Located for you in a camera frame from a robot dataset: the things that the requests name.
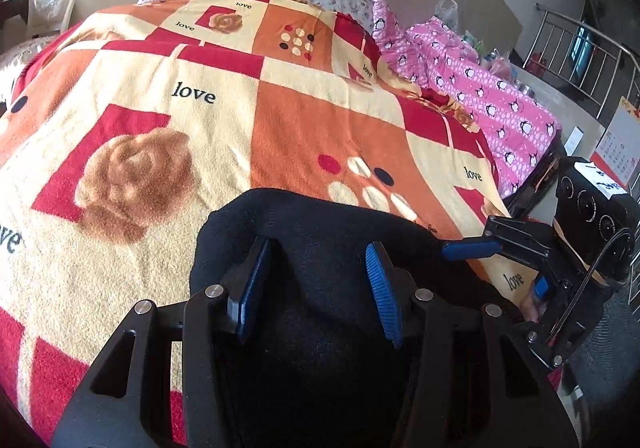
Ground red white wall calendar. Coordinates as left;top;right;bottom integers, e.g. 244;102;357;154
595;96;640;186

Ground dark wooden table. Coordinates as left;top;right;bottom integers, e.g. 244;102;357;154
0;0;33;28

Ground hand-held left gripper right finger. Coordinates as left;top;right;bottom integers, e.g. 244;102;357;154
365;242;581;448

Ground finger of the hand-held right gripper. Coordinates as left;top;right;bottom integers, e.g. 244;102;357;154
531;275;576;313
440;215;566;273

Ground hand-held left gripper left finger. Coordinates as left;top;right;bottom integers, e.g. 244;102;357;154
50;237;273;448

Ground red orange printed blanket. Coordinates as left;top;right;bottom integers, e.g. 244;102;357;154
0;0;516;444

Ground metal stair railing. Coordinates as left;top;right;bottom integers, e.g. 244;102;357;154
522;2;640;121

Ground black pants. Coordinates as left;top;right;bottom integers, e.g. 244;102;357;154
190;188;526;448

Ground black braided cable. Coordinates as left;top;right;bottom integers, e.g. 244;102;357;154
547;227;635;346

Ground white lace cushion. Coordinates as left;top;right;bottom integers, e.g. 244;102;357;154
0;35;56;73

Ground small white card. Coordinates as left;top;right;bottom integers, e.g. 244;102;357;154
562;126;585;151

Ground dark wooden bed frame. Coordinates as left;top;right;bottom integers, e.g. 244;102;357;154
500;130;576;219

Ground pink penguin print blanket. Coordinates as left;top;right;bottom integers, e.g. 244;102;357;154
370;0;563;199

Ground clear plastic bag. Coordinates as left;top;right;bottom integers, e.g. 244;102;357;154
432;0;460;28

